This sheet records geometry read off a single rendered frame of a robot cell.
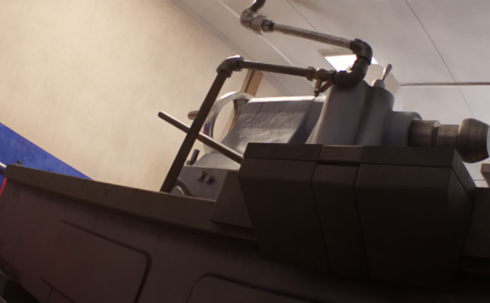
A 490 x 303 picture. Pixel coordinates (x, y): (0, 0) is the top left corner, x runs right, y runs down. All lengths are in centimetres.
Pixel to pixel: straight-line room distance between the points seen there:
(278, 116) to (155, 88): 421
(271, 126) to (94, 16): 401
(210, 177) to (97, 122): 391
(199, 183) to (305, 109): 27
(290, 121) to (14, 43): 375
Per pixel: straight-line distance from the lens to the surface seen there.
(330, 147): 60
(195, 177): 113
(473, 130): 95
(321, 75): 101
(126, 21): 522
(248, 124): 121
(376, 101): 103
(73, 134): 483
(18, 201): 173
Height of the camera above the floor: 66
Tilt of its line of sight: 17 degrees up
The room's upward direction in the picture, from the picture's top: 21 degrees clockwise
